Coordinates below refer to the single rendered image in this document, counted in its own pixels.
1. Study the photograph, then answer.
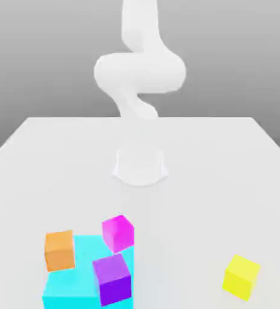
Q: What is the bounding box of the small magenta cube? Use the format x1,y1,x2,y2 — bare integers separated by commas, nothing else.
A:
101,214,135,255

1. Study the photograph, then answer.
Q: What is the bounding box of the small purple cube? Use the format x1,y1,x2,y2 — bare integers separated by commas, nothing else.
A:
92,253,133,307

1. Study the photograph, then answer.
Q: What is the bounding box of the small orange cube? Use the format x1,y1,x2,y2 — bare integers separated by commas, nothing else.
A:
44,229,76,273

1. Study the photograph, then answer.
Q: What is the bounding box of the small yellow cube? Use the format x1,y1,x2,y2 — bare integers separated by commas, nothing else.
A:
222,253,262,302

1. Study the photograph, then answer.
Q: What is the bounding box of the large cyan box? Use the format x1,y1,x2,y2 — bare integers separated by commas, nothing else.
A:
42,234,135,309

